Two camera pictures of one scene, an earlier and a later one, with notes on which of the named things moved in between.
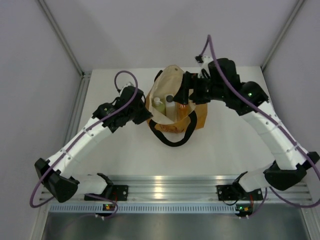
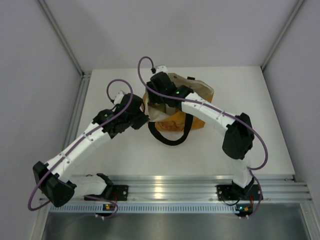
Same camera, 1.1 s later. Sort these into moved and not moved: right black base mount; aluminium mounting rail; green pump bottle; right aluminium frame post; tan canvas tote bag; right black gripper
Moved: tan canvas tote bag; right black gripper
Not moved: right black base mount; green pump bottle; aluminium mounting rail; right aluminium frame post
